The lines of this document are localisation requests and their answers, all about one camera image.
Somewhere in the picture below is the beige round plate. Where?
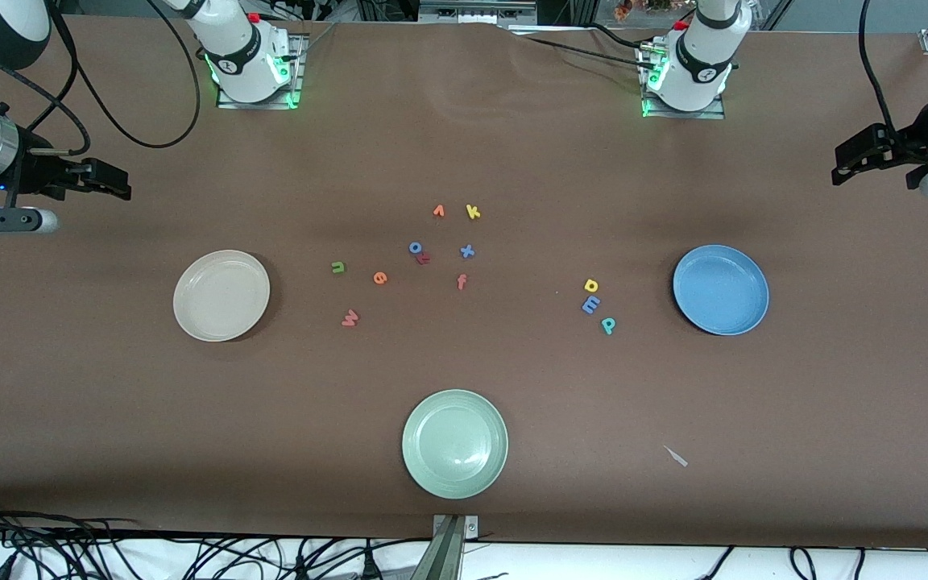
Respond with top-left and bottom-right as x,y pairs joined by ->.
173,250 -> 271,342

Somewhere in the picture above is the blue round plate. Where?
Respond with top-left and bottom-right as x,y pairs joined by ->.
672,245 -> 770,336

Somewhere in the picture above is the brown paper table cover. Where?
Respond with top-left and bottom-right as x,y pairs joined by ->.
0,14 -> 928,550

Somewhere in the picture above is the pale green round plate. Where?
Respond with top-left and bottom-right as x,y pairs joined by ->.
401,389 -> 509,499

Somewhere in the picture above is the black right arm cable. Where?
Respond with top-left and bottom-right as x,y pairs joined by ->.
0,0 -> 201,154

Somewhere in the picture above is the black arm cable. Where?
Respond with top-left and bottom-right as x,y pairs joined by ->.
0,0 -> 201,154
857,0 -> 900,142

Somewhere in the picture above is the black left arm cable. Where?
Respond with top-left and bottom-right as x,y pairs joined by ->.
857,0 -> 900,142

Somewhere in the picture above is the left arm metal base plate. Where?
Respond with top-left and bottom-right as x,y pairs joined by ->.
640,44 -> 727,120

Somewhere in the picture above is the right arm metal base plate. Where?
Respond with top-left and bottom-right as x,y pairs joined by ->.
217,34 -> 308,110

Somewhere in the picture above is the black cable on table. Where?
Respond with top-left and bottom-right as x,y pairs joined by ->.
512,24 -> 666,73

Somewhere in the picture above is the black cable tangle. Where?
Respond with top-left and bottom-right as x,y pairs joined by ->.
0,495 -> 433,580

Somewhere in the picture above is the aluminium frame bar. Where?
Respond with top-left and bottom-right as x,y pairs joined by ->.
420,0 -> 537,25

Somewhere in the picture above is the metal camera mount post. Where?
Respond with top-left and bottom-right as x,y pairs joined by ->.
430,515 -> 479,580

